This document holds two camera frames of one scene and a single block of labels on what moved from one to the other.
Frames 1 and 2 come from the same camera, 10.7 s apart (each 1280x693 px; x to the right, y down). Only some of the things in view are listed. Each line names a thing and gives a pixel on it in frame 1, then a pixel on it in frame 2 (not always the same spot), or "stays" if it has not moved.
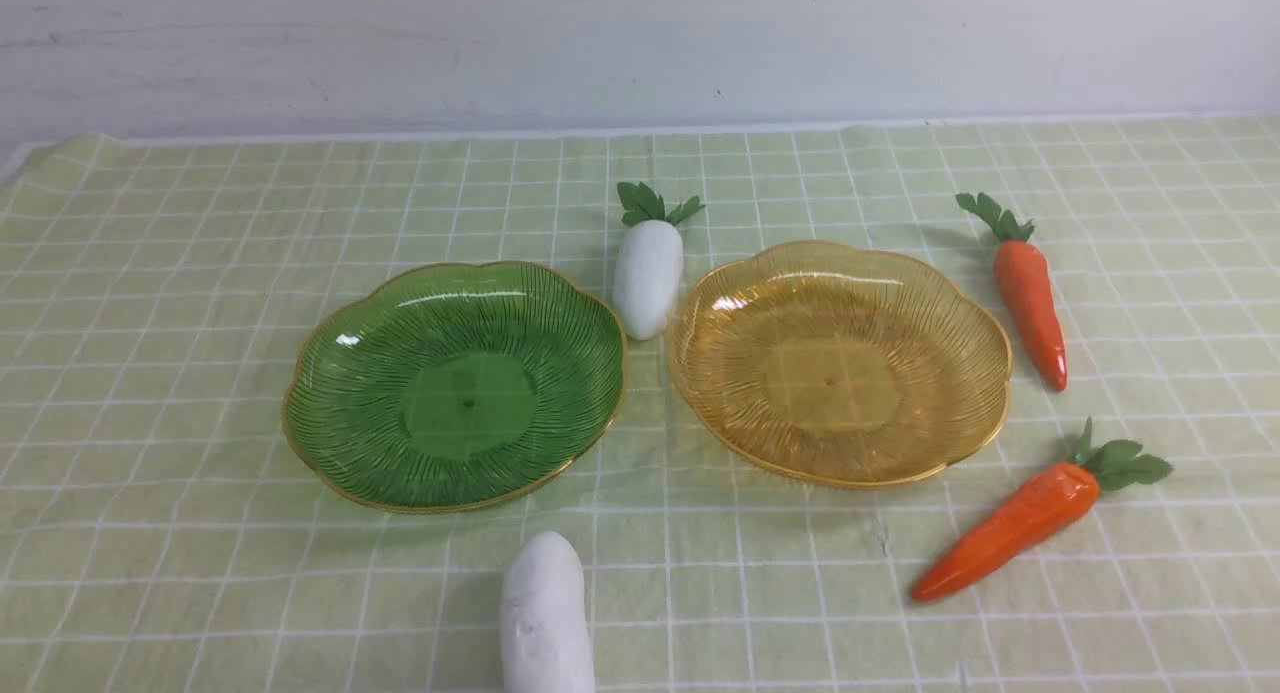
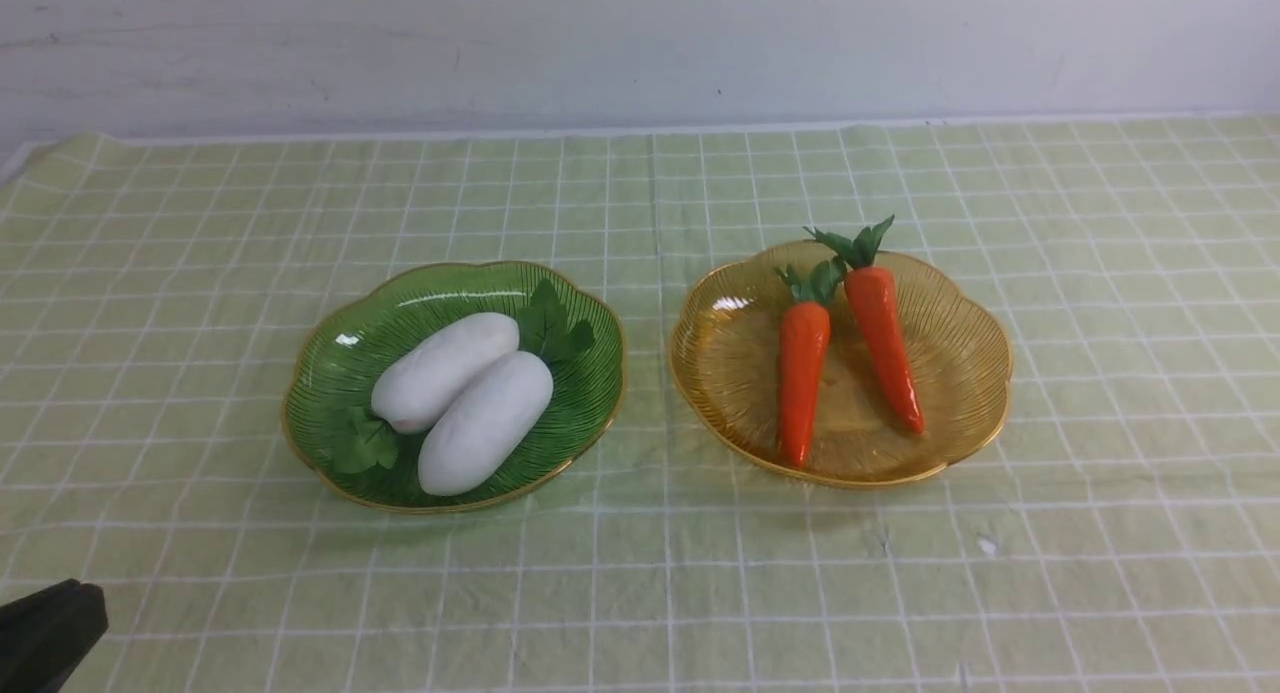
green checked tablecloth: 161,533 stays
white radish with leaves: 649,260 to 400,394
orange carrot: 1025,269 to 875,293
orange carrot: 1034,508 to 804,333
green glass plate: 448,385 stays
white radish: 546,642 to 491,418
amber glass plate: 831,365 stays
